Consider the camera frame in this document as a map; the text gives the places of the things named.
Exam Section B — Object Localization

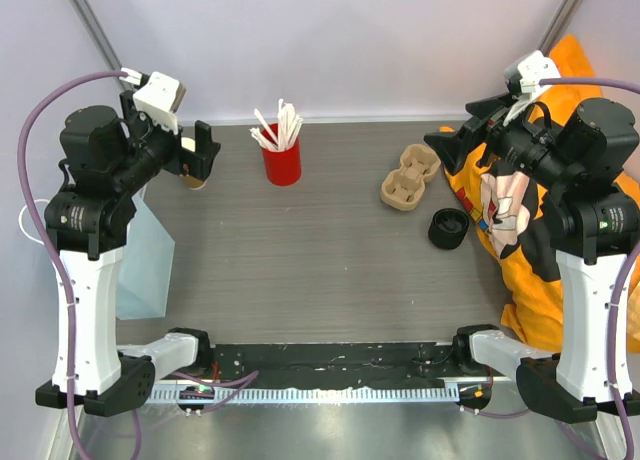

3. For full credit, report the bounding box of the orange cartoon pillow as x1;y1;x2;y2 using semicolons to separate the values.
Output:
444;34;639;354

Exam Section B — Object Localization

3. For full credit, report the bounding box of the red plastic cup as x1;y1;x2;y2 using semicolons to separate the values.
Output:
261;139;302;186

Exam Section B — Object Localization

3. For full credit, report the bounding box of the light blue paper bag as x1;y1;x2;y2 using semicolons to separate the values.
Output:
18;184;176;321

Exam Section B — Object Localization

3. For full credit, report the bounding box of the aluminium frame post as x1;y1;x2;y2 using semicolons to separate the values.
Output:
69;0;122;70
538;0;584;54

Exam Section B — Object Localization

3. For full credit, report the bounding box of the right aluminium frame post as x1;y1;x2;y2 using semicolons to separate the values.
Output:
538;0;584;54

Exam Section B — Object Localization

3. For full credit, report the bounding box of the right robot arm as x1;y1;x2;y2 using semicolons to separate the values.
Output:
424;95;639;424

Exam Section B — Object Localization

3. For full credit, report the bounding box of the brown pulp cup carrier stack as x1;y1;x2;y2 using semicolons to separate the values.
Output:
380;144;441;211

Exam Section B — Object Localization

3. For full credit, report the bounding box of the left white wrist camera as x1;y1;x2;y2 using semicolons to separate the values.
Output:
133;72;186;135

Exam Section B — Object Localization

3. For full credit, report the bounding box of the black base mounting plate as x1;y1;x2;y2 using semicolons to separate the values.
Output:
211;342;489;390

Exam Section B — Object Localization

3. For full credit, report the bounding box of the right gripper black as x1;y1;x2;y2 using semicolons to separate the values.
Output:
426;89;578;190

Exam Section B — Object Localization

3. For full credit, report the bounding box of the white slotted cable duct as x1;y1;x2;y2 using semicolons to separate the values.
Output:
146;383;459;405

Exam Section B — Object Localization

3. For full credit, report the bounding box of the brown paper coffee cup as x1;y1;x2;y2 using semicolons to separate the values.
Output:
181;137;206;191

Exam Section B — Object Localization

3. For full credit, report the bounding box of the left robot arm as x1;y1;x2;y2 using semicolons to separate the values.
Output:
35;104;221;417

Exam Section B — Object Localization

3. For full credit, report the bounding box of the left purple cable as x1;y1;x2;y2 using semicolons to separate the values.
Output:
18;68;146;460

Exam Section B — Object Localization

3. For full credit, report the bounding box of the left aluminium frame post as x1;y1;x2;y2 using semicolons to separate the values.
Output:
69;0;122;70

